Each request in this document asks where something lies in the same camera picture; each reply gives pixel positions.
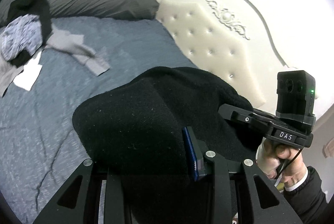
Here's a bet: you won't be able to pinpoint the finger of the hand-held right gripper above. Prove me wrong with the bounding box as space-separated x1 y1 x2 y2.
218 103 272 136

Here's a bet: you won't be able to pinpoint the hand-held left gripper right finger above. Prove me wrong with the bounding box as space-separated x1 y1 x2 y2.
182 126 303 224

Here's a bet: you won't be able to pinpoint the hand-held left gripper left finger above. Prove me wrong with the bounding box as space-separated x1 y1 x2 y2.
33 159 131 224

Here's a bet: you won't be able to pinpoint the black knit sweater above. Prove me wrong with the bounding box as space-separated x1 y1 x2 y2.
72 66 261 224

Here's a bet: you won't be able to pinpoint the person's right forearm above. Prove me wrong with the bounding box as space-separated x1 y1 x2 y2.
283 165 329 224

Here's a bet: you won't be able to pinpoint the person's right hand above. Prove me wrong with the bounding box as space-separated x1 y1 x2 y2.
256 140 309 191

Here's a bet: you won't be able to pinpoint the cream tufted headboard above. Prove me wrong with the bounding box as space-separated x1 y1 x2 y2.
152 0 334 120

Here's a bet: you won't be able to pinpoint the white garment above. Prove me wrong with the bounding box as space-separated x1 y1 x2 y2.
14 53 43 91

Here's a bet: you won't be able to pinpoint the grey hoodie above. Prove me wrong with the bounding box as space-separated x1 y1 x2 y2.
0 27 110 98

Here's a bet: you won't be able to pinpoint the blue-grey patterned garment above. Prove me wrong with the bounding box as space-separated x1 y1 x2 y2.
0 14 43 61

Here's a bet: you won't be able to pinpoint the black garment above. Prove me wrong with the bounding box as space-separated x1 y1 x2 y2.
7 0 53 67

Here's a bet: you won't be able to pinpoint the black cable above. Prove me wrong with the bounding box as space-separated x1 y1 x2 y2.
275 146 304 184

